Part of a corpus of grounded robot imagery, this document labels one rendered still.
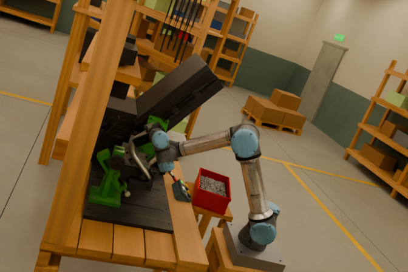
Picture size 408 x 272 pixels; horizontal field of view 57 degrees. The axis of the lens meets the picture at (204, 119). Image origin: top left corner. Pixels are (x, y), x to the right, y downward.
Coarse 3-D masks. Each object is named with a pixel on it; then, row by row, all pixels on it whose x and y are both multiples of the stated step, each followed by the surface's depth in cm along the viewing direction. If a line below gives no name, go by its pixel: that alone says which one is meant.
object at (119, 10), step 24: (120, 0) 120; (120, 24) 123; (96, 48) 124; (120, 48) 126; (96, 72) 127; (96, 96) 130; (96, 120) 133; (72, 144) 134; (72, 168) 137; (72, 192) 140; (72, 216) 144; (48, 240) 145
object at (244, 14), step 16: (192, 0) 988; (208, 0) 1001; (144, 16) 980; (192, 16) 1011; (240, 16) 1031; (256, 16) 1045; (160, 32) 1036; (176, 32) 1052; (208, 48) 1089; (224, 48) 1087
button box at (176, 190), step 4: (180, 180) 217; (172, 184) 219; (176, 184) 216; (180, 184) 213; (184, 184) 219; (172, 188) 215; (176, 188) 212; (180, 188) 210; (176, 192) 209; (180, 192) 207; (184, 192) 206; (176, 196) 206; (180, 196) 206; (184, 196) 207; (188, 196) 208; (180, 200) 207; (184, 200) 207; (188, 200) 208
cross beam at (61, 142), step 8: (80, 88) 206; (80, 96) 194; (72, 104) 179; (72, 112) 170; (64, 120) 159; (72, 120) 162; (64, 128) 152; (64, 136) 145; (56, 144) 143; (64, 144) 143; (56, 152) 144; (64, 152) 144
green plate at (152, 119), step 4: (152, 116) 206; (148, 120) 206; (152, 120) 206; (156, 120) 207; (160, 120) 207; (168, 120) 209; (152, 124) 206; (164, 124) 208; (164, 128) 208; (144, 144) 206; (148, 144) 207; (140, 148) 206; (144, 148) 207; (148, 148) 207; (152, 148) 208; (144, 152) 207; (148, 152) 207; (152, 152) 208
